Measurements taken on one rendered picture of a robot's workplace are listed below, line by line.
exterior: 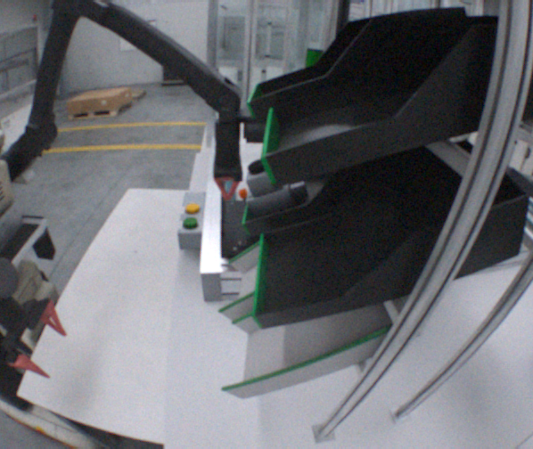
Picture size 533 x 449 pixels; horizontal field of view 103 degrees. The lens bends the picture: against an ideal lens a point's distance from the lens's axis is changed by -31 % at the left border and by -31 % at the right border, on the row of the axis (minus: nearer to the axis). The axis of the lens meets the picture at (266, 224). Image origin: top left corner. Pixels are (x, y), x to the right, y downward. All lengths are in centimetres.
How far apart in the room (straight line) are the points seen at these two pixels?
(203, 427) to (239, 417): 7
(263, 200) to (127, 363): 46
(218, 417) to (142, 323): 29
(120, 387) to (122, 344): 11
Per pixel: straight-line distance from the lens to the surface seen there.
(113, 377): 69
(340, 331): 41
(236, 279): 71
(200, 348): 68
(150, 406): 64
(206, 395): 63
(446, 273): 24
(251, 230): 41
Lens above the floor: 145
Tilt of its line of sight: 36 degrees down
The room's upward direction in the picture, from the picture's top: 4 degrees clockwise
